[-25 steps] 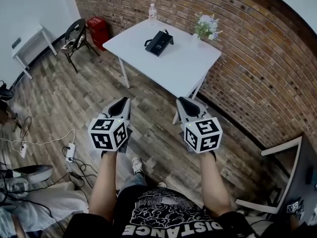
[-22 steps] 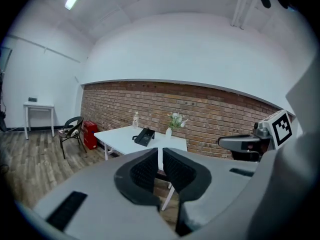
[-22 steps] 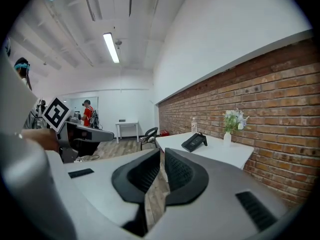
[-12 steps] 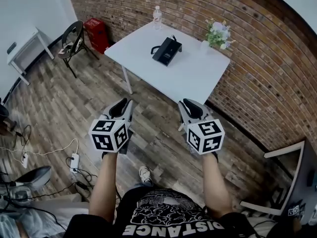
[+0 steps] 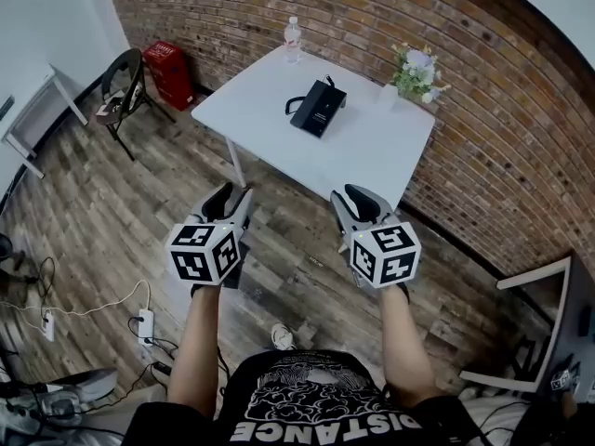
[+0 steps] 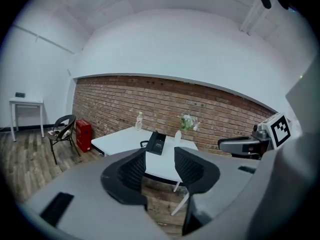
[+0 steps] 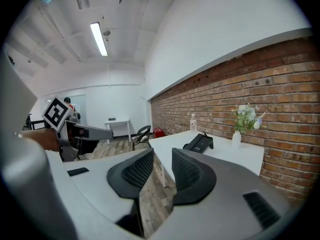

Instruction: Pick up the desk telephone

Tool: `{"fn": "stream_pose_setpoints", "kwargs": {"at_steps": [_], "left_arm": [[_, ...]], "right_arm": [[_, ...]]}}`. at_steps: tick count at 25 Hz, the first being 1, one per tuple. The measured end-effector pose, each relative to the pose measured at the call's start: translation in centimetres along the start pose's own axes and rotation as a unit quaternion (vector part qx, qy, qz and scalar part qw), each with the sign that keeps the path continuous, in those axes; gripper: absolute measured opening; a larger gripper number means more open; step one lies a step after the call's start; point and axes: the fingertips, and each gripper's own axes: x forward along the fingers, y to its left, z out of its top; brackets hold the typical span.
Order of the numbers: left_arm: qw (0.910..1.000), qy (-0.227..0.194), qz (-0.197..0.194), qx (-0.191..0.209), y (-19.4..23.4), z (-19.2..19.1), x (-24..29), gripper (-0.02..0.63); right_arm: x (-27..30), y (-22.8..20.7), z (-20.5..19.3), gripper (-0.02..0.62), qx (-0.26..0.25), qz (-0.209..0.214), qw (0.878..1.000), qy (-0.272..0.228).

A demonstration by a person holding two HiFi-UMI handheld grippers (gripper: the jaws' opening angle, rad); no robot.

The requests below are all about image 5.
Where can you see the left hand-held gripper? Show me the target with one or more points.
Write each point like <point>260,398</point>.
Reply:
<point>204,253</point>

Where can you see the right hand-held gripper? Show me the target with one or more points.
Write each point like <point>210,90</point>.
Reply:
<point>386,253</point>

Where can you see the black desk telephone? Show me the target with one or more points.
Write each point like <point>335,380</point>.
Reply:
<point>321,107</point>

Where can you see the person's right forearm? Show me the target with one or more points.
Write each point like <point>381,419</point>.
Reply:
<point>409,342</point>

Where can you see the person's left forearm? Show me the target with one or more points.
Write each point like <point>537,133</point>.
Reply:
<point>197,342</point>

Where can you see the white side desk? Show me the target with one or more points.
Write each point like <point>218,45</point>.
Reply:
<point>42,105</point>

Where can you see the white square table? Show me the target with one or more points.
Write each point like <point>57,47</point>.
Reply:
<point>279,137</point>

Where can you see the person's white shoe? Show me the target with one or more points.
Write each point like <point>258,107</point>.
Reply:
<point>282,336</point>

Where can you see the red box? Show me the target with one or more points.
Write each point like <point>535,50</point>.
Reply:
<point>169,74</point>

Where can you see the white vase with flowers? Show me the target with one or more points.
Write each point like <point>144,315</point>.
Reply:
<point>413,74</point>

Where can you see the white power strip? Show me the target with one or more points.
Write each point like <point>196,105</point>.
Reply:
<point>146,325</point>
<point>48,325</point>

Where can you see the small box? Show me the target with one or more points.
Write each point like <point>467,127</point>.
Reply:
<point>109,108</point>

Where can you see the black folding chair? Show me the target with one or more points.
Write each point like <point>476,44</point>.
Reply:
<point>123,86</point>

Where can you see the black power adapter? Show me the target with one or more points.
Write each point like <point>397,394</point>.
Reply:
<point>161,368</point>

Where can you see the clear plastic water bottle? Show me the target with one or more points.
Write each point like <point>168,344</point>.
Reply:
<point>293,40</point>

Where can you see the person's black printed t-shirt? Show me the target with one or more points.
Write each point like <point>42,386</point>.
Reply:
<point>302,402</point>

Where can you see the white framed mirror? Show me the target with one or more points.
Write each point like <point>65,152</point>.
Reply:
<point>560,305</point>

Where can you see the grey device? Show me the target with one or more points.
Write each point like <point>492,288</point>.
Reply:
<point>83,384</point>

